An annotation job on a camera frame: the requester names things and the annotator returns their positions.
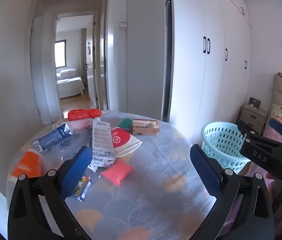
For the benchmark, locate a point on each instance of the white wardrobe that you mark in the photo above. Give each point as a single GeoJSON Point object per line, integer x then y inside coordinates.
{"type": "Point", "coordinates": [196, 80]}

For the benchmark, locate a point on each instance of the printed paper leaflet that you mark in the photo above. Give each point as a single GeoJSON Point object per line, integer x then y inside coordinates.
{"type": "Point", "coordinates": [97, 165]}

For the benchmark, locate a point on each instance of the pink white drink bottle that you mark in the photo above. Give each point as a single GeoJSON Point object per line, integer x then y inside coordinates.
{"type": "Point", "coordinates": [79, 125]}

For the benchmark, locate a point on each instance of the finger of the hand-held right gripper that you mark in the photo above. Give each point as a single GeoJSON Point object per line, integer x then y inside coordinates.
{"type": "Point", "coordinates": [266, 152]}

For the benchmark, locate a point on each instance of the wall hanging ornament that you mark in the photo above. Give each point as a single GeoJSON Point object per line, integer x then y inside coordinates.
{"type": "Point", "coordinates": [89, 48]}

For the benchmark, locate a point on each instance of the dark picture frame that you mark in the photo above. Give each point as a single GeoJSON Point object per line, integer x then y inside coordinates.
{"type": "Point", "coordinates": [254, 102]}

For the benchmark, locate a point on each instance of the red white paper cup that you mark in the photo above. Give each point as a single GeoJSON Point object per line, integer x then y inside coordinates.
{"type": "Point", "coordinates": [122, 140]}

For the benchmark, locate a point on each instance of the window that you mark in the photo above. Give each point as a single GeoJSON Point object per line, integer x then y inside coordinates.
{"type": "Point", "coordinates": [59, 53]}

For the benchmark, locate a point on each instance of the green plastic wrapper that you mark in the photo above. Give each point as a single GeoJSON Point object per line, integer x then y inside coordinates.
{"type": "Point", "coordinates": [125, 123]}

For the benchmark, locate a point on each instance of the blue folded cloth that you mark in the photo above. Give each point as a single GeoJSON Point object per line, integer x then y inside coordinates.
{"type": "Point", "coordinates": [277, 126]}

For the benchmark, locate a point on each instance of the white light switch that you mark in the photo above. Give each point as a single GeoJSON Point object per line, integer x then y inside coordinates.
{"type": "Point", "coordinates": [123, 25]}

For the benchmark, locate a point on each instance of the clear plastic wrapper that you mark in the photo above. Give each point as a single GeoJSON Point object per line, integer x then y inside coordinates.
{"type": "Point", "coordinates": [74, 140]}

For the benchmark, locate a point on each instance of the white door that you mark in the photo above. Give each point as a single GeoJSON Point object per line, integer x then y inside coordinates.
{"type": "Point", "coordinates": [37, 75]}

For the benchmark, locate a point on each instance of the pink red packet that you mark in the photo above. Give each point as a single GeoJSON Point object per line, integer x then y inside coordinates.
{"type": "Point", "coordinates": [117, 171]}

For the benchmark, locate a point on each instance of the blue white carton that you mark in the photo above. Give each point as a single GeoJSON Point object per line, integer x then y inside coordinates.
{"type": "Point", "coordinates": [52, 137]}

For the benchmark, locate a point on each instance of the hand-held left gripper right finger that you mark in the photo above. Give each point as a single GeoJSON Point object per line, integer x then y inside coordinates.
{"type": "Point", "coordinates": [203, 167]}

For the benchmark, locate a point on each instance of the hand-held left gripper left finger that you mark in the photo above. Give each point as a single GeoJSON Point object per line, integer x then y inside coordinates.
{"type": "Point", "coordinates": [77, 170]}

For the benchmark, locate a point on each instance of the light blue plastic basket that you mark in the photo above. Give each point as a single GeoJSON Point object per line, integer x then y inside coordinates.
{"type": "Point", "coordinates": [222, 142]}

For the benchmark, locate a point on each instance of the beige nightstand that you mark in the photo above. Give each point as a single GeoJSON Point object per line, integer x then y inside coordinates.
{"type": "Point", "coordinates": [252, 118]}

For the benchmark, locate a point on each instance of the white bed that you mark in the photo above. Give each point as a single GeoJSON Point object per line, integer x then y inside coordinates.
{"type": "Point", "coordinates": [68, 82]}

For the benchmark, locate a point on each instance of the long white printed box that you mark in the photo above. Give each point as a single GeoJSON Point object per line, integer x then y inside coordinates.
{"type": "Point", "coordinates": [102, 140]}

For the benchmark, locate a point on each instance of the brown paper box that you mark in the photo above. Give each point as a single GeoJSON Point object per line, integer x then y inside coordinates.
{"type": "Point", "coordinates": [146, 127]}

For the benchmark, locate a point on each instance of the red plastic bag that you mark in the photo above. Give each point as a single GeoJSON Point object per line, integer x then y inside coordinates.
{"type": "Point", "coordinates": [81, 114]}

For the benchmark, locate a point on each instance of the grey sliding door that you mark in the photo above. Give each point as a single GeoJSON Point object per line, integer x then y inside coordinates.
{"type": "Point", "coordinates": [141, 55]}

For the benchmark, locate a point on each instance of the small colourful card packet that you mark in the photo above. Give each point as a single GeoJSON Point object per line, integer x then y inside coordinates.
{"type": "Point", "coordinates": [83, 188]}

